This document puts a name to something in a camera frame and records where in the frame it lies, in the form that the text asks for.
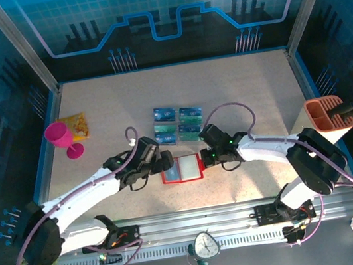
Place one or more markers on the red card holder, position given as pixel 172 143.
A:
pixel 187 167

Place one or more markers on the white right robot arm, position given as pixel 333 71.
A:
pixel 266 148

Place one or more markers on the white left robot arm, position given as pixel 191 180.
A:
pixel 82 197

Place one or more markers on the blue credit card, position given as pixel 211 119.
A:
pixel 188 128

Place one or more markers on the blue wipes packet top left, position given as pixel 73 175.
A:
pixel 163 114

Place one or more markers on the yellow snack packet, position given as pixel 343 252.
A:
pixel 79 124

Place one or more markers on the pink plastic goblet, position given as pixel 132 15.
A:
pixel 59 134

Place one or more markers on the white triangular alarm clock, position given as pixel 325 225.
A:
pixel 206 244

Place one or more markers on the white and orange knife block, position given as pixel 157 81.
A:
pixel 334 134

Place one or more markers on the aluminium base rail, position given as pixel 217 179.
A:
pixel 194 220

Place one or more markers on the aluminium frame post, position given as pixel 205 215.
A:
pixel 310 0
pixel 21 46

